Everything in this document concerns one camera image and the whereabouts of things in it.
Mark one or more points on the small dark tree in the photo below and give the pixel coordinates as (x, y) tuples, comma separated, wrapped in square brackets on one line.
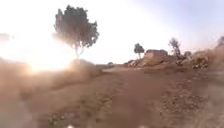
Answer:
[(139, 49)]

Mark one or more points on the low stone building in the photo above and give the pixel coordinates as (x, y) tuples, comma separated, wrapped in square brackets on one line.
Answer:
[(155, 56)]

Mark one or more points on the large dark tree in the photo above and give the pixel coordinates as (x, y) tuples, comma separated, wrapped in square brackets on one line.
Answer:
[(75, 26)]

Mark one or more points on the thin bare tree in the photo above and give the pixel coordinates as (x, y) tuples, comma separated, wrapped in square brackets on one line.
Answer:
[(174, 45)]

